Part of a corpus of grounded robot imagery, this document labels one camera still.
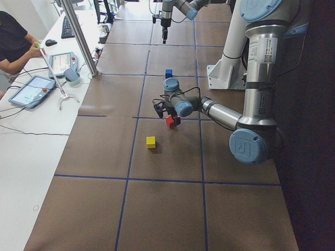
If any blue cube block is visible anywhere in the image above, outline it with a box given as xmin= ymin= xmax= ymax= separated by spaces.
xmin=165 ymin=69 xmax=173 ymax=79

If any far teach pendant tablet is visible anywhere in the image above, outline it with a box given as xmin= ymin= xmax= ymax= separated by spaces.
xmin=49 ymin=52 xmax=78 ymax=77

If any long reacher grabber stick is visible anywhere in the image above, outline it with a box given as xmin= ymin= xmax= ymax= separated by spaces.
xmin=35 ymin=42 xmax=80 ymax=110

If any black keyboard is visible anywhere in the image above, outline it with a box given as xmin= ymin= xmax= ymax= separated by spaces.
xmin=61 ymin=16 xmax=75 ymax=39

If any white central pillar mount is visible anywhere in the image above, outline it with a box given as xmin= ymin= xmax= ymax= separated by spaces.
xmin=207 ymin=1 xmax=247 ymax=89

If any teach pendant tablet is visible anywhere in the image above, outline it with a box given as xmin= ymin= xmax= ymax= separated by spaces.
xmin=49 ymin=52 xmax=78 ymax=77
xmin=8 ymin=75 xmax=55 ymax=109

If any black computer mouse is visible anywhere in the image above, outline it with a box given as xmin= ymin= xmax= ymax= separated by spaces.
xmin=45 ymin=39 xmax=57 ymax=47

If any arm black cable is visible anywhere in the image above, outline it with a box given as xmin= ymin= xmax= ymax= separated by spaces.
xmin=151 ymin=86 xmax=202 ymax=105
xmin=148 ymin=0 xmax=189 ymax=24

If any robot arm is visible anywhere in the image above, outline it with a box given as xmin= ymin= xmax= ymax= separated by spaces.
xmin=156 ymin=0 xmax=210 ymax=44
xmin=154 ymin=1 xmax=312 ymax=165

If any blue cup on roll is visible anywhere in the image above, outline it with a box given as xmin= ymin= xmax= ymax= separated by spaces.
xmin=64 ymin=68 xmax=80 ymax=86

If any metal mug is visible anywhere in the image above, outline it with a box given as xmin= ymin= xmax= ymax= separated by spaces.
xmin=102 ymin=25 xmax=109 ymax=33

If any seated person in black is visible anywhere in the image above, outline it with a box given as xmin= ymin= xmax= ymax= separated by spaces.
xmin=0 ymin=10 xmax=47 ymax=100

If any near teach pendant tablet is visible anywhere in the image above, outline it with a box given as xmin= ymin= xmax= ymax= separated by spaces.
xmin=8 ymin=75 xmax=55 ymax=109

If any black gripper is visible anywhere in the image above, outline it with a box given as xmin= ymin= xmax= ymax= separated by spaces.
xmin=165 ymin=104 xmax=181 ymax=125
xmin=161 ymin=18 xmax=171 ymax=44

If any red cube block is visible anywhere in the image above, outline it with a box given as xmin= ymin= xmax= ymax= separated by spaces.
xmin=165 ymin=116 xmax=175 ymax=128

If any aluminium frame post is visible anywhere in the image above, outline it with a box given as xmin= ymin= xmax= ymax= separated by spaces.
xmin=60 ymin=0 xmax=98 ymax=77

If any yellow cube block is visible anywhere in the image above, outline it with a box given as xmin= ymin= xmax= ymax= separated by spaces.
xmin=146 ymin=136 xmax=156 ymax=149

